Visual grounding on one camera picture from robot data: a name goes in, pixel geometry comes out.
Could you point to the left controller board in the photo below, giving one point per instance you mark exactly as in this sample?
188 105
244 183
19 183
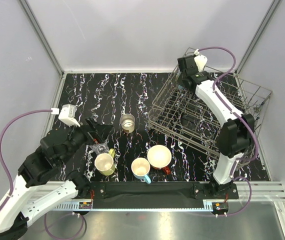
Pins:
85 205

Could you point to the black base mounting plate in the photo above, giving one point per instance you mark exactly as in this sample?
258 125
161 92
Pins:
157 195

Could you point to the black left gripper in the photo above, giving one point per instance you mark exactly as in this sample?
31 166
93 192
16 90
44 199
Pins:
103 129

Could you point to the red mug white inside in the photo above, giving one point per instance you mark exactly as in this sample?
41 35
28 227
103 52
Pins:
159 157

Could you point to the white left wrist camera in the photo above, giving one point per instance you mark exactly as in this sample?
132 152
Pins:
66 115

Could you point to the light blue mug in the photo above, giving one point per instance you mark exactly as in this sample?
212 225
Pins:
140 168

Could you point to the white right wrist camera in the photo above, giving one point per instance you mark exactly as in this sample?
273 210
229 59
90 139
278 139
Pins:
200 60

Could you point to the beige cup with brown band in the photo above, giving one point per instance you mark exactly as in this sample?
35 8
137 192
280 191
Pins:
127 122

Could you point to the controller board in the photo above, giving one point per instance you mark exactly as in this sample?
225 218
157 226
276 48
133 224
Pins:
85 205
221 207

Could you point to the yellow-green mug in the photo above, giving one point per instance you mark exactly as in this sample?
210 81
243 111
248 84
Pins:
105 163

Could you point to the right controller board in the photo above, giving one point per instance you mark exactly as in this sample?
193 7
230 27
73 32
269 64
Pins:
221 207

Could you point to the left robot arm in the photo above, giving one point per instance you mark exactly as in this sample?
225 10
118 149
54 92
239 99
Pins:
17 211

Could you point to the clear drinking glass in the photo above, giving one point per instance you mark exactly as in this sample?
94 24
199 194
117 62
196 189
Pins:
100 148

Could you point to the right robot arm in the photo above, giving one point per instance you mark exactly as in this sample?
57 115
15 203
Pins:
237 129

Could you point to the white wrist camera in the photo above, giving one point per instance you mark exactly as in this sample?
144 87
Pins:
200 60
66 115

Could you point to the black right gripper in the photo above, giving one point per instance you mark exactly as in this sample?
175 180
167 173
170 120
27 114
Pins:
181 77

